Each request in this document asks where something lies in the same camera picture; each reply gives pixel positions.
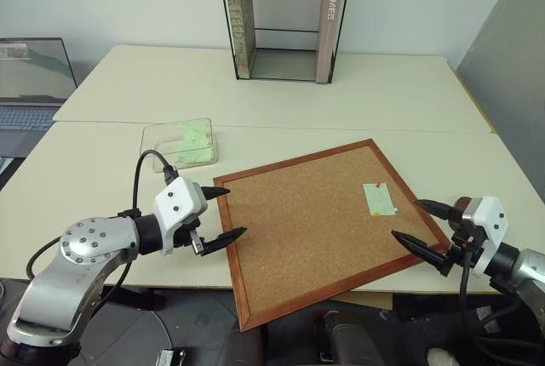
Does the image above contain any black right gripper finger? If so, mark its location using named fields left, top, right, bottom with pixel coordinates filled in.
left=414, top=198, right=462, bottom=222
left=390, top=230, right=453, bottom=277

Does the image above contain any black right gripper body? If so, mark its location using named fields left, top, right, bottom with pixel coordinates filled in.
left=444, top=196, right=487, bottom=277

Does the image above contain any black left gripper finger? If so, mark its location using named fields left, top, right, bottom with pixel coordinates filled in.
left=197, top=226, right=249, bottom=257
left=199, top=186, right=232, bottom=203

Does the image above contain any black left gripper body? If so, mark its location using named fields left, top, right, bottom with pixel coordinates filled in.
left=171, top=181, right=210, bottom=255

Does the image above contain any pale green paper note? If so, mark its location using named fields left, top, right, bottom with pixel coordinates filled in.
left=362, top=181, right=401, bottom=217

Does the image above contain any wood-framed cork board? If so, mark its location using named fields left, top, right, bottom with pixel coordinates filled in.
left=212, top=138, right=453, bottom=334

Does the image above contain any clear plastic container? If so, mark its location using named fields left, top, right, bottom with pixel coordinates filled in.
left=140, top=117, right=220, bottom=172

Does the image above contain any white rounded object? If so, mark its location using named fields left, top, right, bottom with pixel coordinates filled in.
left=427, top=347, right=462, bottom=366

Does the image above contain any grey partition panel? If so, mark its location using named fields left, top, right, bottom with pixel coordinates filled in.
left=454, top=0, right=545, bottom=140

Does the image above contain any green patterned book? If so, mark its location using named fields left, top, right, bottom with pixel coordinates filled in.
left=223, top=0, right=257, bottom=81

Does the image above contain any open grey laptop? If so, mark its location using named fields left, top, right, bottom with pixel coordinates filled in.
left=0, top=37, right=79, bottom=159

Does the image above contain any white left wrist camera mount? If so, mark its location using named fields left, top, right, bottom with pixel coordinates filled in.
left=152, top=177, right=209, bottom=256

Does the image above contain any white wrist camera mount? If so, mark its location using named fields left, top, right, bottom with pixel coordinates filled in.
left=462, top=196, right=508, bottom=277
left=152, top=177, right=209, bottom=256

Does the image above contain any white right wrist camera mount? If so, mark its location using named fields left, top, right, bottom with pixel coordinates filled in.
left=462, top=196, right=508, bottom=277

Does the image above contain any black wire frame shelf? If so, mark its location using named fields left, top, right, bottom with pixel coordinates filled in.
left=215, top=0, right=357, bottom=84

